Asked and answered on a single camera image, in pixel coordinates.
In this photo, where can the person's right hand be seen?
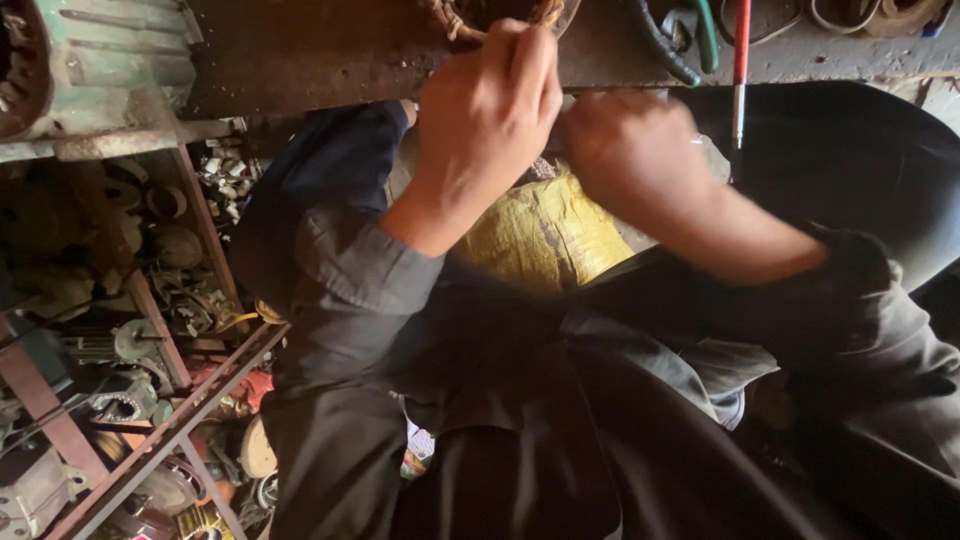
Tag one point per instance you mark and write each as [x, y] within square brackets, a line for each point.
[637, 157]

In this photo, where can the person's left hand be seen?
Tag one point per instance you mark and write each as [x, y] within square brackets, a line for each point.
[476, 127]

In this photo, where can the person's left fingers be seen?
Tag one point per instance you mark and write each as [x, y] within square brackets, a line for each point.
[525, 52]

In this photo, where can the person's right fingers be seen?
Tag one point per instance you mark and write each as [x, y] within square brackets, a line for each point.
[589, 135]

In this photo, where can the motor stator with copper winding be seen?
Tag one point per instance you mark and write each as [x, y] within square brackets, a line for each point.
[465, 19]

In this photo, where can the yellow woven sack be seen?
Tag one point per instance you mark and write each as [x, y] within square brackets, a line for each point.
[544, 232]

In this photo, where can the large black drum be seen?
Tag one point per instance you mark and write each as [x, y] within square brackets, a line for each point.
[847, 165]

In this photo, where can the heap of rubber belts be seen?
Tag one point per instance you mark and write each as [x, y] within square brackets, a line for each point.
[840, 15]

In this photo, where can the colourful printed packet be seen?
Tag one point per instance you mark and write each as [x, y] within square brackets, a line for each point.
[417, 454]

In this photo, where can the green electric motor housing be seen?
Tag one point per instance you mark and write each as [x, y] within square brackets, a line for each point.
[97, 67]

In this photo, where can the metal rack of motor parts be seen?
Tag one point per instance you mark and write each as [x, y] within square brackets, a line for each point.
[127, 337]

